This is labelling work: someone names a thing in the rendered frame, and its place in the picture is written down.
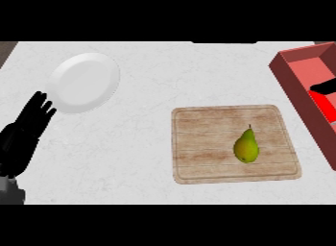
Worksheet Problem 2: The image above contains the red open cardboard box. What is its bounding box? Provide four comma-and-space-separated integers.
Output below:
268, 41, 336, 172

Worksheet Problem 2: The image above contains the green yellow pear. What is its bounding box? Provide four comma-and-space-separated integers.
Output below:
233, 124, 261, 164

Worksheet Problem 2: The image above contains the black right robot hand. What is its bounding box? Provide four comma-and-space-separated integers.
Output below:
309, 46, 336, 111

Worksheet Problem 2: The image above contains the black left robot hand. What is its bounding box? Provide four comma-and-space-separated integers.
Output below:
0, 90, 57, 181

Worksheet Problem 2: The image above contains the red can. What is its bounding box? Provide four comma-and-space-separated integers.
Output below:
308, 89, 336, 126

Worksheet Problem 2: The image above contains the wooden cutting board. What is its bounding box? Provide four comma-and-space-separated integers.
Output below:
169, 104, 303, 185

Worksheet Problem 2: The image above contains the white round plate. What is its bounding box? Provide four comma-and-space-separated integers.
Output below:
47, 52, 122, 114

